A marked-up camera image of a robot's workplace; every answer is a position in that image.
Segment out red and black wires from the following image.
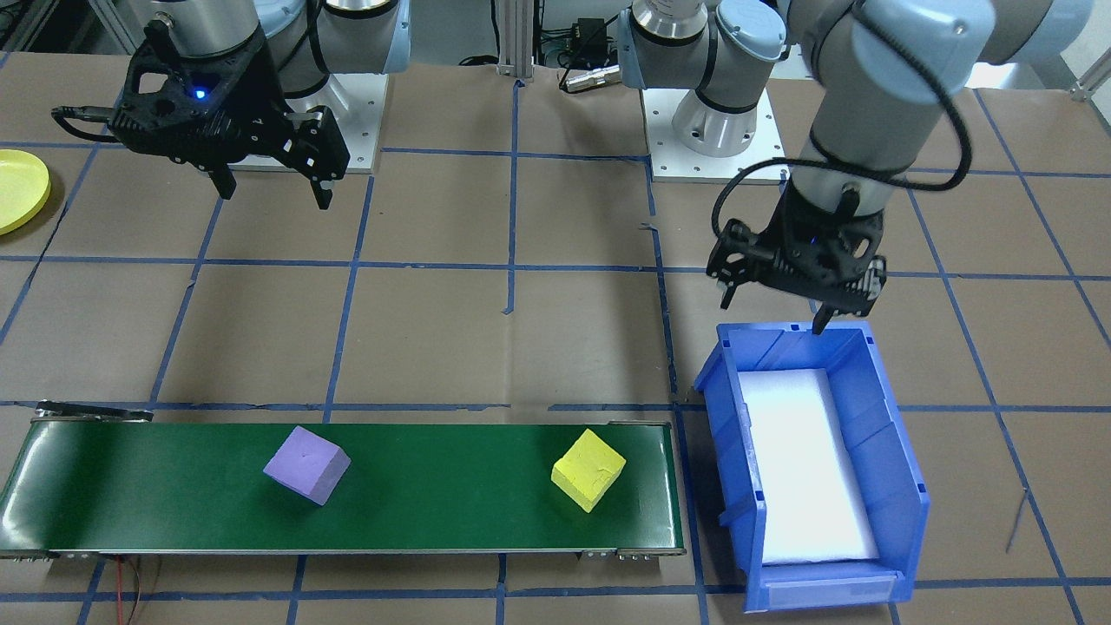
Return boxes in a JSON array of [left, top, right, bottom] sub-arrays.
[[109, 556, 150, 625]]

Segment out yellow foam block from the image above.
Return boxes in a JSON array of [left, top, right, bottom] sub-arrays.
[[551, 429, 627, 514]]

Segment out white foam pad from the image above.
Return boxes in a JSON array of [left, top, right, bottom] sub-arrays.
[[738, 369, 881, 566]]

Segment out silver cable connector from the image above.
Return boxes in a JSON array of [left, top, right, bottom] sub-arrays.
[[558, 64, 623, 94]]

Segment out green conveyor belt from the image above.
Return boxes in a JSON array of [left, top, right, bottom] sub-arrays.
[[0, 401, 687, 562]]

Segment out yellow plate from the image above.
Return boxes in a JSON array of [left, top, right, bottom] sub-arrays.
[[0, 149, 51, 236]]

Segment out purple foam block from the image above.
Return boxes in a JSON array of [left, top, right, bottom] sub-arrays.
[[263, 425, 352, 507]]

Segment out blue plastic storage bin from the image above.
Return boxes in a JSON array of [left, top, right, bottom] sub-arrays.
[[693, 321, 931, 614]]

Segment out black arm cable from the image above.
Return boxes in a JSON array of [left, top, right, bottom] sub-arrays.
[[712, 13, 975, 240], [50, 104, 131, 144]]

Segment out small black power adapter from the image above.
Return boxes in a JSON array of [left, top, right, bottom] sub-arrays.
[[573, 17, 611, 56]]

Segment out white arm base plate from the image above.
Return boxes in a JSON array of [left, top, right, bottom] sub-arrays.
[[641, 87, 792, 184], [223, 73, 388, 174]]

